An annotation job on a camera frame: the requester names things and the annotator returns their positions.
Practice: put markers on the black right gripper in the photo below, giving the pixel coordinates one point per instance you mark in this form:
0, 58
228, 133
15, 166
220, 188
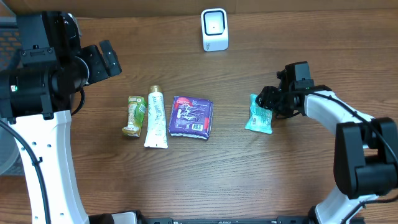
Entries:
268, 101

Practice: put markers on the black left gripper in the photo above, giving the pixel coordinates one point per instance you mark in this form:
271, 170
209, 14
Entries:
101, 60

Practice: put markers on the teal wet wipes pack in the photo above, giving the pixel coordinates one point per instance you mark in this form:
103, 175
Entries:
259, 118

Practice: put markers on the green gold snack pouch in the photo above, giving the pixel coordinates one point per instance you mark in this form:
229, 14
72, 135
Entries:
136, 110

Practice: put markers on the purple sanitary pad pack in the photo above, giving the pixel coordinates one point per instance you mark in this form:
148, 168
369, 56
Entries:
191, 117

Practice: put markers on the white tube gold cap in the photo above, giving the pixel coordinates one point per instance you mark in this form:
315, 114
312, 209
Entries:
156, 136

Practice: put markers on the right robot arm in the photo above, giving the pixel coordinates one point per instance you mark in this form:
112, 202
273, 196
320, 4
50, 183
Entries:
365, 157

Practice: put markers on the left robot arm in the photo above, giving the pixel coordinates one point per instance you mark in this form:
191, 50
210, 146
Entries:
36, 108

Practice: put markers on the white barcode scanner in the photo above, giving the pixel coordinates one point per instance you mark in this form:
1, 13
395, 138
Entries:
214, 27

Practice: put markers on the dark grey plastic basket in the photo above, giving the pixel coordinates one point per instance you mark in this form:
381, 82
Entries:
11, 163

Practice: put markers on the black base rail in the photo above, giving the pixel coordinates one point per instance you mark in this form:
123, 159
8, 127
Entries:
278, 220

